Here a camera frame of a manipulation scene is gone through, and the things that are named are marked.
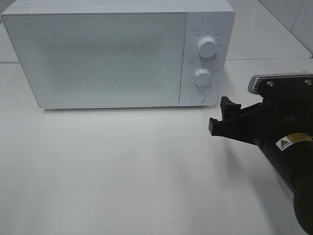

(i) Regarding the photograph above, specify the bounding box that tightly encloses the white upper microwave knob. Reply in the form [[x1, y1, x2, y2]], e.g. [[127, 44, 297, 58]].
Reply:
[[197, 36, 218, 58]]

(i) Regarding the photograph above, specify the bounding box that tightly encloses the white lower microwave knob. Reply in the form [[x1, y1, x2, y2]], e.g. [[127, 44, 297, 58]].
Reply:
[[194, 69, 211, 87]]

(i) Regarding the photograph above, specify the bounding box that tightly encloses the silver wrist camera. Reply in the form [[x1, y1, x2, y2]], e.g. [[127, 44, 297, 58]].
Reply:
[[247, 73, 313, 100]]

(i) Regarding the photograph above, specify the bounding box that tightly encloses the white microwave door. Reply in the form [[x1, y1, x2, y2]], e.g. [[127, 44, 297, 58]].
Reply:
[[3, 13, 186, 109]]

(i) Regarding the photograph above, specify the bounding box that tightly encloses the white microwave oven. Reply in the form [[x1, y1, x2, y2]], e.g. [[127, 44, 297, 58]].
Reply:
[[1, 0, 235, 109]]

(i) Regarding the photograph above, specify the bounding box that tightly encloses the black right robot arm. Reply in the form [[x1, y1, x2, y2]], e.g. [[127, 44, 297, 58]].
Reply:
[[208, 96, 313, 235]]

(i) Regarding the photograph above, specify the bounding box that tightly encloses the white round door button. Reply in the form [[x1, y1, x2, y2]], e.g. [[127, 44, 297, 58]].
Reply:
[[191, 92, 206, 103]]

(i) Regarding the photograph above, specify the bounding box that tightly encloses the white microwave knob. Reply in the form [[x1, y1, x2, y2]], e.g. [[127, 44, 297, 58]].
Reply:
[[194, 69, 211, 87], [197, 36, 218, 58]]

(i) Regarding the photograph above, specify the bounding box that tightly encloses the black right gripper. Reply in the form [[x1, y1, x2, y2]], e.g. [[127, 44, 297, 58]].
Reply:
[[208, 96, 313, 157]]

